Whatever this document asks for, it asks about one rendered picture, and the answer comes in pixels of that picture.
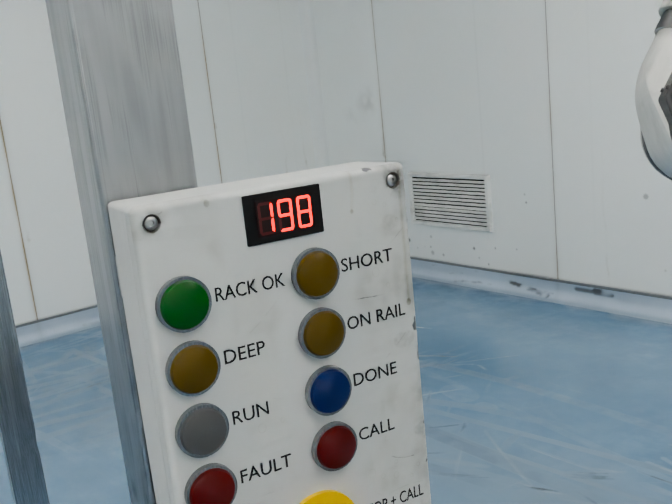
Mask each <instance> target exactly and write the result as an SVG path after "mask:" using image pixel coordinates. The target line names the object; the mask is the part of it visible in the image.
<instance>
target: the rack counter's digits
mask: <svg viewBox="0 0 672 504"><path fill-rule="evenodd" d="M254 206H255V214H256V222H257V230H258V238H262V237H267V236H272V235H277V234H282V233H287V232H292V231H297V230H302V229H307V228H312V227H316V226H315V217H314V208H313V198H312V192H309V193H304V194H298V195H293V196H287V197H281V198H276V199H270V200H264V201H259V202H254Z"/></svg>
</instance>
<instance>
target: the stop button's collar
mask: <svg viewBox="0 0 672 504"><path fill-rule="evenodd" d="M418 487H419V495H415V486H414V497H413V494H412V492H411V490H410V488H409V491H408V497H407V498H406V499H405V500H403V501H402V499H401V495H402V493H403V492H406V491H405V490H404V491H402V492H401V494H400V500H401V502H406V501H408V499H409V497H410V496H412V498H415V497H418V496H420V495H423V494H424V493H421V494H420V484H419V485H418ZM409 493H411V494H410V495H409ZM299 504H354V503H353V501H352V500H351V499H350V498H349V497H347V496H346V495H345V494H343V493H341V492H339V491H336V490H322V491H319V492H316V493H314V494H312V495H310V496H308V497H307V498H305V499H304V500H303V501H302V502H300V503H299Z"/></svg>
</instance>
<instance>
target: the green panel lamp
mask: <svg viewBox="0 0 672 504"><path fill-rule="evenodd" d="M208 309H209V298H208V294H207V292H206V290H205V289H204V287H203V286H202V285H201V284H199V283H198V282H196V281H193V280H180V281H177V282H175V283H173V284H172V285H171V286H169V287H168V288H167V290H166V291H165V292H164V294H163V296H162V299H161V303H160V311H161V315H162V317H163V319H164V321H165V322H166V323H167V324H168V325H169V326H171V327H172V328H175V329H178V330H187V329H191V328H193V327H195V326H197V325H198V324H199V323H201V322H202V321H203V319H204V318H205V316H206V315H207V312H208Z"/></svg>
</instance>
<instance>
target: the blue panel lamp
mask: <svg viewBox="0 0 672 504"><path fill-rule="evenodd" d="M349 394H350V384H349V381H348V378H347V377H346V375H345V374H344V373H343V372H342V371H340V370H337V369H330V370H326V371H324V372H322V373H321V374H320V375H319V376H318V377H317V378H316V379H315V380H314V382H313V384H312V387H311V392H310V398H311V402H312V405H313V406H314V408H315V409H316V410H317V411H319V412H321V413H332V412H335V411H338V410H339V409H341V408H342V407H343V406H344V405H345V403H346V402H347V400H348V397H349Z"/></svg>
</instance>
